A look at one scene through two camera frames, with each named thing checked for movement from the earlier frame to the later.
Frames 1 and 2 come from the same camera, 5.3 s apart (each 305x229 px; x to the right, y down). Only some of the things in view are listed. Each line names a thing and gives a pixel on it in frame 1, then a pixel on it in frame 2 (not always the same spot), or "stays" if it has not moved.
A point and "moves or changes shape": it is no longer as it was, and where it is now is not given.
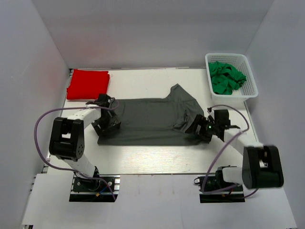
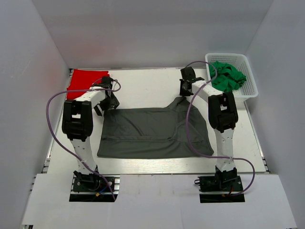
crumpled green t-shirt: (225, 78) stays
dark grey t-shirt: (155, 121) moves or changes shape
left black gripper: (105, 127) → (111, 102)
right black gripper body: (195, 125) → (185, 89)
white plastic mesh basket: (239, 62) stays
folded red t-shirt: (87, 84) stays
